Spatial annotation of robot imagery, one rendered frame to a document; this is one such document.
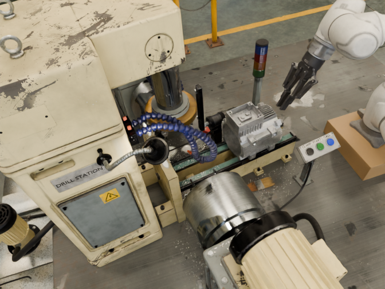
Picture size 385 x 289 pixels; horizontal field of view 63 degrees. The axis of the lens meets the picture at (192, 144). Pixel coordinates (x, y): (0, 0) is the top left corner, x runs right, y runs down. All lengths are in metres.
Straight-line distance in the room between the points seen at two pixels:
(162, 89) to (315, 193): 0.88
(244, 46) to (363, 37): 2.79
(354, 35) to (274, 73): 1.10
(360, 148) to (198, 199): 0.85
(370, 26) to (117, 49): 0.68
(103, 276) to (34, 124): 0.81
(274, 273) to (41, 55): 0.68
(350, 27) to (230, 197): 0.61
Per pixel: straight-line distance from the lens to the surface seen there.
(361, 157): 1.59
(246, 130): 1.29
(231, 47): 3.72
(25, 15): 0.90
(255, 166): 1.52
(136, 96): 1.46
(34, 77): 0.69
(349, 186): 1.60
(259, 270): 0.79
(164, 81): 0.95
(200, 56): 3.59
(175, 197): 1.22
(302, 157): 1.30
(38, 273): 1.96
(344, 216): 1.51
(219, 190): 1.05
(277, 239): 0.77
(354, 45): 1.01
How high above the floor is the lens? 2.07
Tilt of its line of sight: 51 degrees down
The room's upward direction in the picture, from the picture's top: 7 degrees counter-clockwise
